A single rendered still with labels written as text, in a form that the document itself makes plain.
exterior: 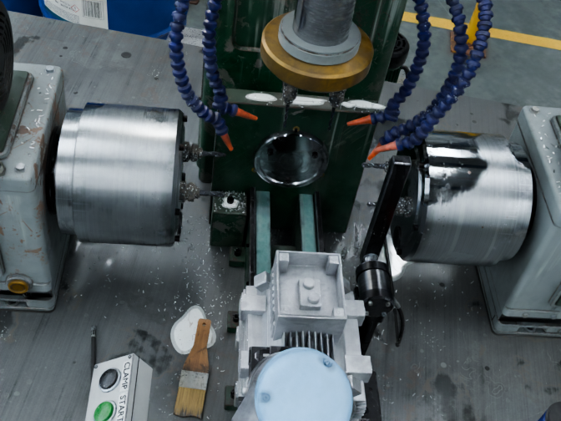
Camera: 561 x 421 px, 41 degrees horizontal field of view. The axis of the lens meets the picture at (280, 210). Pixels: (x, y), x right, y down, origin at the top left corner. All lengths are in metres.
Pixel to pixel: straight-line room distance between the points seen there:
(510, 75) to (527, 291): 2.30
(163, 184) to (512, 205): 0.60
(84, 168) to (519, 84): 2.70
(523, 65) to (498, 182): 2.48
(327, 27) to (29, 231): 0.60
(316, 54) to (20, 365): 0.76
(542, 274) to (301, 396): 0.83
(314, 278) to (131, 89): 0.93
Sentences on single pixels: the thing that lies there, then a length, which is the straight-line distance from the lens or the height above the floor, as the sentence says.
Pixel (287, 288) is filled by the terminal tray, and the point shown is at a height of 1.11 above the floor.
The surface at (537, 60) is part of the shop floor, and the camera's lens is 3.87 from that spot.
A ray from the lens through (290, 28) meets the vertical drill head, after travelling 1.19.
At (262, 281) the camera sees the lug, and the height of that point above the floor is 1.09.
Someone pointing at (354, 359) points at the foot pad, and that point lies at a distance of 1.13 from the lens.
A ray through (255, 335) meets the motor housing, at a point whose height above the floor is 1.06.
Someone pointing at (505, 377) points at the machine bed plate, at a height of 0.80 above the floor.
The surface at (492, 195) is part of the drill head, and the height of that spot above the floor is 1.14.
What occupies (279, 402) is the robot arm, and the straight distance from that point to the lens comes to 0.69.
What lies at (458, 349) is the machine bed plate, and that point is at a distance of 1.53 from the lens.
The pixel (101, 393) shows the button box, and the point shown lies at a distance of 1.09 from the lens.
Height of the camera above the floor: 2.02
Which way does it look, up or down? 48 degrees down
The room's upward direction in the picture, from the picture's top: 10 degrees clockwise
